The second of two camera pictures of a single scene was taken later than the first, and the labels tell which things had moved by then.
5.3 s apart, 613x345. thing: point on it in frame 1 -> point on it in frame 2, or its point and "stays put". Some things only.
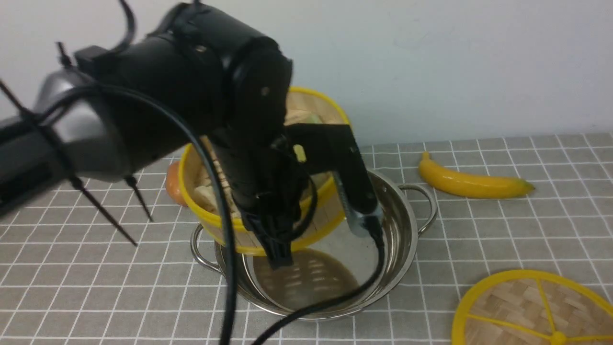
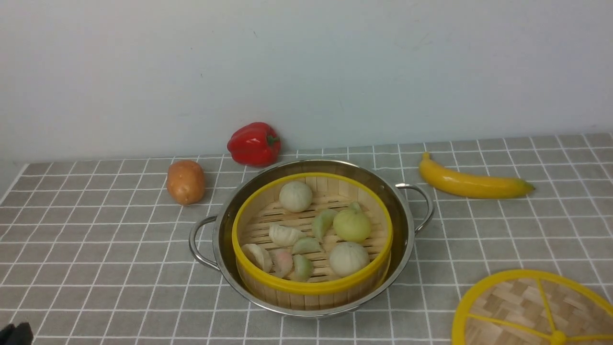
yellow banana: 471,185 stays put
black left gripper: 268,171 -> 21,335
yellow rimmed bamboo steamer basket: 201,182 -> 310,241
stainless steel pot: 340,264 stays put
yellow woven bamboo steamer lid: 530,307 stays put
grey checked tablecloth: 111,264 stays put
